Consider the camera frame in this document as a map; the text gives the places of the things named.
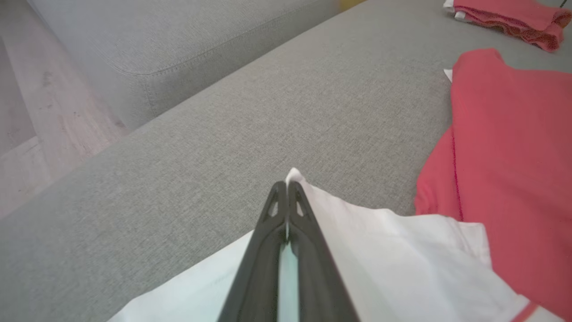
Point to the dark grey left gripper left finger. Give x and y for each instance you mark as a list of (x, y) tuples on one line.
[(259, 268)]

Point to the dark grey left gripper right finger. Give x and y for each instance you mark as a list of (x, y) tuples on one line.
[(317, 277)]

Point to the yellow and grey sofa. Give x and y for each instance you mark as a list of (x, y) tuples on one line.
[(156, 40)]

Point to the red mesh shorts white trim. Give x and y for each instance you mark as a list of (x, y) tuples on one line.
[(514, 18)]

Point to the grey sofa chaise seat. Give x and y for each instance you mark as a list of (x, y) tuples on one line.
[(268, 112)]

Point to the red and white jersey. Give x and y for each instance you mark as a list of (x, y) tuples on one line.
[(514, 156)]

